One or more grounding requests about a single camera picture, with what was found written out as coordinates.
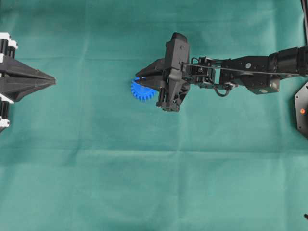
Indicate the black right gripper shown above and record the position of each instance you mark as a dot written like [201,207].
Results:
[172,85]

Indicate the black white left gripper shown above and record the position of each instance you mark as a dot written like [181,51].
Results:
[15,89]

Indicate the small blue plastic gear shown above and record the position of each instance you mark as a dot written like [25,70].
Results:
[141,92]

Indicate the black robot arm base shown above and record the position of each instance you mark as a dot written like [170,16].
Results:
[301,110]

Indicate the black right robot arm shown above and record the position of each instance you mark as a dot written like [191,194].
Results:
[259,74]

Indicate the green table cloth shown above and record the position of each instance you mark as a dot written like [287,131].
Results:
[85,155]

